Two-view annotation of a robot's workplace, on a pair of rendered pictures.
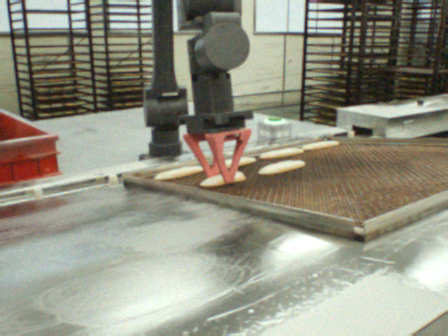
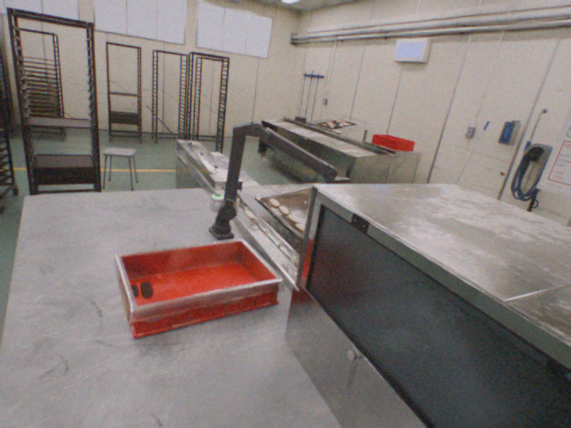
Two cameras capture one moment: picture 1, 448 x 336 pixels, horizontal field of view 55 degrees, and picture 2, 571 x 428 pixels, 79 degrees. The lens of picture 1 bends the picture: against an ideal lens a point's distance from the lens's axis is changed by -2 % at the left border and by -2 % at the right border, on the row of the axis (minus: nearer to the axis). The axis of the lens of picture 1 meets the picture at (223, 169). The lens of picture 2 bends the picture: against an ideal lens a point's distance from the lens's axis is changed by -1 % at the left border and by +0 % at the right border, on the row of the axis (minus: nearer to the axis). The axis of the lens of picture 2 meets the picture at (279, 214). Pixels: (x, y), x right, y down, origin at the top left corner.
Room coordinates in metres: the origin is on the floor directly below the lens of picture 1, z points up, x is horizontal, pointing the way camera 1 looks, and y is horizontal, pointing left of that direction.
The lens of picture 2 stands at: (0.65, 1.59, 1.53)
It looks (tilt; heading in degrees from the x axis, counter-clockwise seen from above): 21 degrees down; 277
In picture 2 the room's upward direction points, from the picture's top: 8 degrees clockwise
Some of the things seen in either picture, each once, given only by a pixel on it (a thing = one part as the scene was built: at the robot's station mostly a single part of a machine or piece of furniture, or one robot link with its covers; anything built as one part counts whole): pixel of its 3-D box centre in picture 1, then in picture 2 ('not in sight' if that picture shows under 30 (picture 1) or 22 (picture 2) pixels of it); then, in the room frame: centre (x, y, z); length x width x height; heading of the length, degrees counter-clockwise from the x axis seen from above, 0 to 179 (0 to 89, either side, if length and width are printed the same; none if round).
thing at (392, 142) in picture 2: not in sight; (392, 142); (-0.19, -3.66, 0.93); 0.51 x 0.36 x 0.13; 129
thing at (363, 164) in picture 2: not in sight; (326, 154); (0.72, -4.24, 0.51); 3.00 x 1.26 x 1.03; 125
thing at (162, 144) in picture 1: (165, 144); (222, 226); (1.09, 0.15, 0.86); 0.12 x 0.09 x 0.08; 131
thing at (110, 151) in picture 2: not in sight; (120, 168); (3.23, -2.33, 0.23); 0.36 x 0.36 x 0.46; 22
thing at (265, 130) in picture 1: (274, 140); (217, 205); (1.21, -0.14, 0.84); 0.08 x 0.08 x 0.11; 35
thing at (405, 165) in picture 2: not in sight; (384, 175); (-0.19, -3.66, 0.44); 0.70 x 0.55 x 0.87; 125
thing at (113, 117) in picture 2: not in sight; (124, 94); (4.80, -4.91, 0.89); 0.60 x 0.59 x 1.78; 35
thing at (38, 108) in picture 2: not in sight; (41, 87); (5.87, -4.08, 0.89); 0.60 x 0.59 x 1.78; 34
